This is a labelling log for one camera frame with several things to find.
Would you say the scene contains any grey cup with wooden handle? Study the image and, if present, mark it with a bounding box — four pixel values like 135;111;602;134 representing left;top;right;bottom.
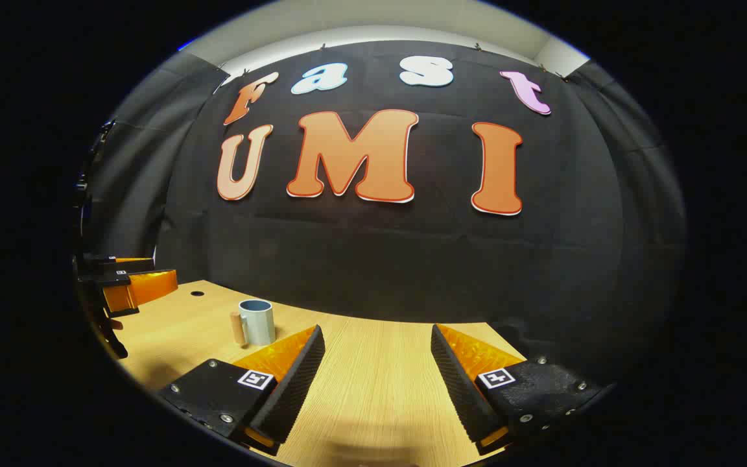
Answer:
230;299;277;347

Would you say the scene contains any wooden desktop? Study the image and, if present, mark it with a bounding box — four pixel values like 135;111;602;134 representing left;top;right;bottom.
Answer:
111;280;530;467

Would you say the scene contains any black backdrop cloth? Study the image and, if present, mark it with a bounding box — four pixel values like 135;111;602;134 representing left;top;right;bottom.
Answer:
78;40;689;390

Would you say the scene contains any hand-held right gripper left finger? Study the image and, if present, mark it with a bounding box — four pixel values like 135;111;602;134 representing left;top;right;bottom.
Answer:
156;324;326;456

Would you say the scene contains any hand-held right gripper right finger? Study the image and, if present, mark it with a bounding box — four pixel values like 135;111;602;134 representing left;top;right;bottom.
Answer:
430;324;608;456

